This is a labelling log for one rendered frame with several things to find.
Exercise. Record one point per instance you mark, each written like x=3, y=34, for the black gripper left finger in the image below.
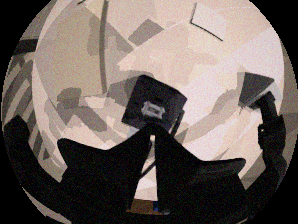
x=121, y=165

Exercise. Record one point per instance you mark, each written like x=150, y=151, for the grey usb socket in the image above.
x=152, y=110

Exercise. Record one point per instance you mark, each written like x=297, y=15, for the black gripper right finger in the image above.
x=177, y=170

